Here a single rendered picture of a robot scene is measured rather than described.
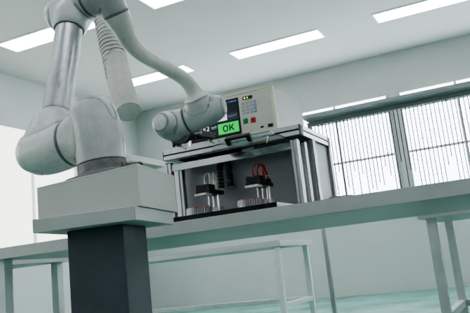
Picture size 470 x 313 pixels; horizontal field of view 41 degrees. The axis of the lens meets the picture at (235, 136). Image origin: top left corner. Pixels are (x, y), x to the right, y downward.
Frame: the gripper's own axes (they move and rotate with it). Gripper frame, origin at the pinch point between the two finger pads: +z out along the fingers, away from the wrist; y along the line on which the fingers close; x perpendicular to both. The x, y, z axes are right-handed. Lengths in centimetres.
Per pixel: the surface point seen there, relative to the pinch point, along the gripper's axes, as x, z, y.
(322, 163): -13, 32, 47
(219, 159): -7.6, 7.4, 6.0
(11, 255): -35, -14, -89
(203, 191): -21.1, 4.0, -2.0
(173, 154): 0.2, 11.2, -16.6
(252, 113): 10.0, 7.7, 24.0
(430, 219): -41, 102, 89
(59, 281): -41, 87, -130
